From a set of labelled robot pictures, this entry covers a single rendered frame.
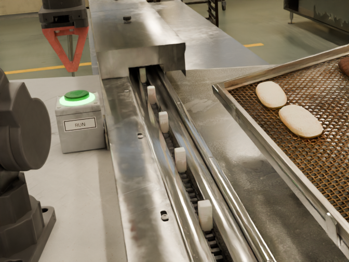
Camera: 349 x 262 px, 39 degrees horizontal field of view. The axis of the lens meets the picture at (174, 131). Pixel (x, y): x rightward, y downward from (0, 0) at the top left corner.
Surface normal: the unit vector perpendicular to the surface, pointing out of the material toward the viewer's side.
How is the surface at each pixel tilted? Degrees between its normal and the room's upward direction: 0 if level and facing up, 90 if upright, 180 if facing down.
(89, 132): 90
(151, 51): 90
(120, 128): 0
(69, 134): 90
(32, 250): 0
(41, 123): 90
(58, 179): 0
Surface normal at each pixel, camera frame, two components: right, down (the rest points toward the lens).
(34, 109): 0.99, 0.00
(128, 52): 0.18, 0.37
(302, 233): -0.07, -0.92
